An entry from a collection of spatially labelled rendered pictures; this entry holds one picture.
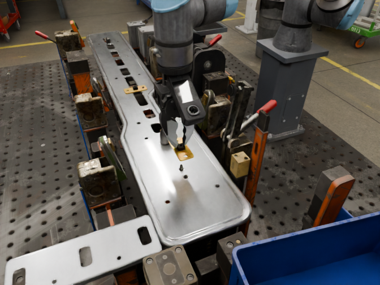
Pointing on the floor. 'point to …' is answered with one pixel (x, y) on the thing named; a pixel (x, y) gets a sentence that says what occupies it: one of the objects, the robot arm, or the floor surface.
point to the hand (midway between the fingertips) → (180, 143)
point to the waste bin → (268, 20)
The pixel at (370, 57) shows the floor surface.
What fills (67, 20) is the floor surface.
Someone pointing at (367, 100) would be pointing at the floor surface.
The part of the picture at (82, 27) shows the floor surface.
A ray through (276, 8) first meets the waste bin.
